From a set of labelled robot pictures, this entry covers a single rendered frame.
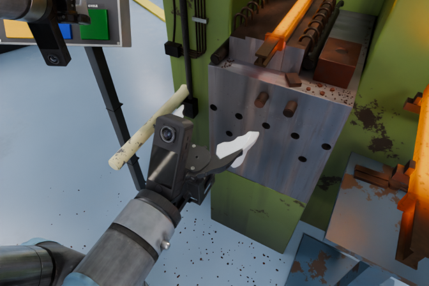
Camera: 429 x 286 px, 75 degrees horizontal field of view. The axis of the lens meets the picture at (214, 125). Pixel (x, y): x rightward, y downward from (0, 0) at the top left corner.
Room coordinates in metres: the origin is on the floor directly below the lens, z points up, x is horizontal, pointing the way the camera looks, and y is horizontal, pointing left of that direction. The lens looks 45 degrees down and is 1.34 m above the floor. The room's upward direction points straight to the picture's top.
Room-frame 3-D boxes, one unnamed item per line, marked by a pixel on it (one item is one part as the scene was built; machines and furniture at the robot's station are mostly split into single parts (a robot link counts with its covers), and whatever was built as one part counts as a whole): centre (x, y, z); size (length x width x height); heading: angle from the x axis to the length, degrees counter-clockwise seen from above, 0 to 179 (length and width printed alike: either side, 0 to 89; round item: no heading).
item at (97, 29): (0.70, 0.31, 1.01); 0.07 x 0.05 x 0.07; 88
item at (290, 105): (0.52, -0.19, 0.87); 0.04 x 0.03 x 0.03; 153
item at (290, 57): (0.83, -0.22, 0.96); 0.42 x 0.20 x 0.09; 153
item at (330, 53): (0.62, -0.31, 0.95); 0.12 x 0.09 x 0.07; 153
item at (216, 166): (0.27, 0.00, 1.00); 0.09 x 0.05 x 0.02; 117
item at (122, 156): (0.72, 0.22, 0.62); 0.44 x 0.05 x 0.05; 153
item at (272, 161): (0.81, -0.28, 0.69); 0.56 x 0.38 x 0.45; 153
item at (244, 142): (0.29, -0.04, 0.98); 0.09 x 0.03 x 0.06; 117
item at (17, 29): (0.71, 0.51, 1.01); 0.07 x 0.05 x 0.07; 88
